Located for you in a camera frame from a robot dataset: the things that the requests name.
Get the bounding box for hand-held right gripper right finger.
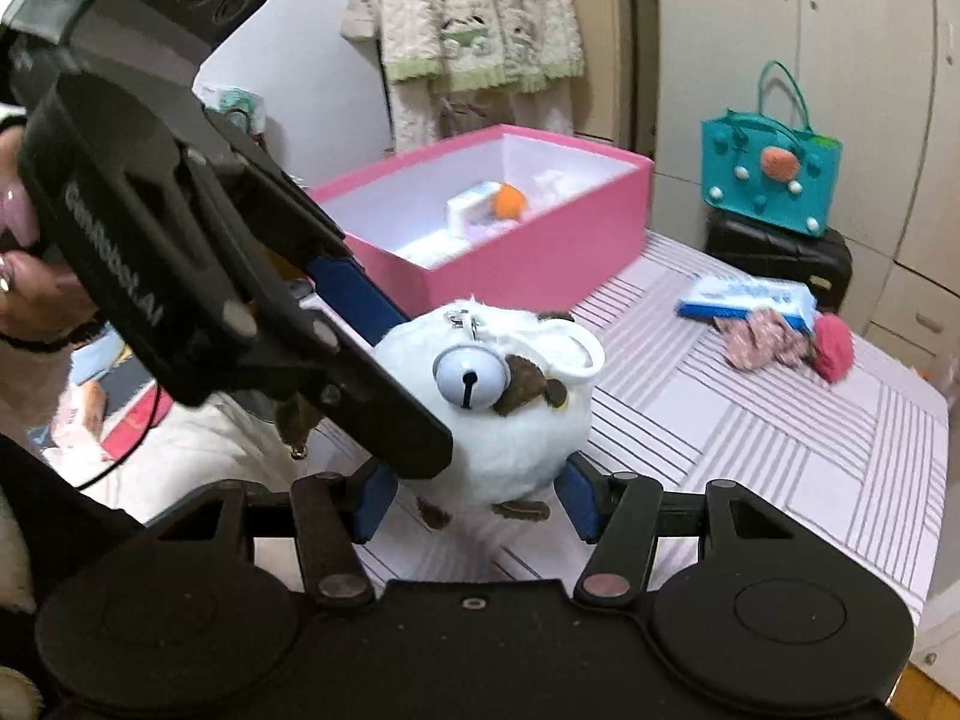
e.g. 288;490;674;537
553;454;815;611

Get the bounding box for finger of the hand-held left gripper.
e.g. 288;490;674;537
199;101;412;350
176;154;456;482

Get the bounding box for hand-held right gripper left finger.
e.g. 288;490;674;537
154;457;400;611

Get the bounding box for white plush toy with bell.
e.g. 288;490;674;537
274;296;607;530

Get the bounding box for pink cardboard box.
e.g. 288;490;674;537
304;124;655;320

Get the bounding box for person's left forearm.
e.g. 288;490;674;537
0;337;76;440

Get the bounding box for person's left hand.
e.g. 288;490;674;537
0;124;98;350

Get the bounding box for green white tissue pack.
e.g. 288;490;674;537
196;82;267;140

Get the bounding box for person's beige pants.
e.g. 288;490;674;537
45;382;331;526

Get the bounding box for pink floral cloth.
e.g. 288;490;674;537
712;307;807;371

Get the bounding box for beige hanging garment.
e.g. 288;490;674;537
390;75;578;155

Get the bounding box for blue tissue packet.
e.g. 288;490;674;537
675;275;818;335

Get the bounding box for white hanging cloth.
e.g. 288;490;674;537
340;0;385;42

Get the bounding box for pink round puff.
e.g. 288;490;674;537
810;313;857;383

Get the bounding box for person's black garment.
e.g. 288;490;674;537
0;431;151;698

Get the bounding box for black suitcase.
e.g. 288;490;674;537
705;210;854;312

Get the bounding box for teal felt tote bag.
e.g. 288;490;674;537
701;60;843;239

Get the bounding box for beige wardrobe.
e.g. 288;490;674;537
592;0;960;383

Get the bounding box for black cable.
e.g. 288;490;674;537
71;382;162;488

